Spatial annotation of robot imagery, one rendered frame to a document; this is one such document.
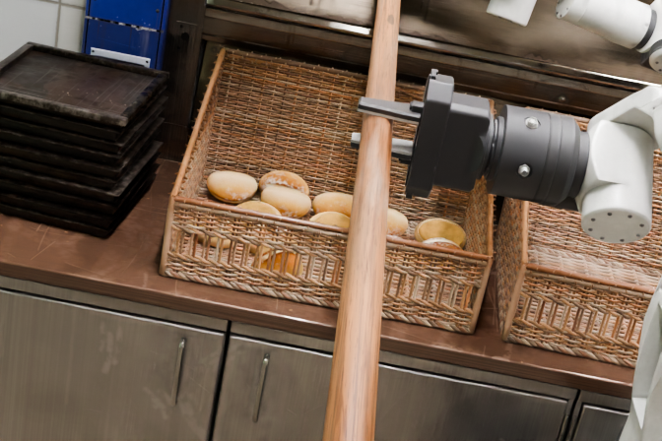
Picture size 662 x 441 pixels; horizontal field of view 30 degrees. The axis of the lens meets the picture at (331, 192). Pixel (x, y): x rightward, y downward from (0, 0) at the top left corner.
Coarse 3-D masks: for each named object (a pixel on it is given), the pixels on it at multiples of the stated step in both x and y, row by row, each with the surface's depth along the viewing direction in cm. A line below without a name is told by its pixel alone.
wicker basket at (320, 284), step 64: (256, 64) 243; (192, 128) 222; (320, 128) 245; (192, 192) 234; (256, 192) 247; (320, 192) 247; (448, 192) 246; (192, 256) 210; (256, 256) 209; (320, 256) 208; (448, 256) 206; (448, 320) 211
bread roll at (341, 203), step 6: (318, 198) 238; (324, 198) 238; (330, 198) 237; (336, 198) 237; (342, 198) 237; (348, 198) 238; (312, 204) 240; (318, 204) 238; (324, 204) 237; (330, 204) 237; (336, 204) 237; (342, 204) 237; (348, 204) 237; (318, 210) 238; (324, 210) 237; (330, 210) 237; (336, 210) 237; (342, 210) 237; (348, 210) 237; (348, 216) 238
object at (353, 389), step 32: (384, 0) 158; (384, 32) 144; (384, 64) 133; (384, 96) 123; (384, 128) 116; (384, 160) 109; (384, 192) 103; (352, 224) 97; (384, 224) 97; (352, 256) 91; (384, 256) 93; (352, 288) 86; (352, 320) 82; (352, 352) 78; (352, 384) 75; (352, 416) 71
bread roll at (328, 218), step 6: (318, 216) 228; (324, 216) 229; (330, 216) 229; (336, 216) 230; (342, 216) 230; (324, 222) 228; (330, 222) 229; (336, 222) 229; (342, 222) 230; (348, 222) 230; (342, 240) 229
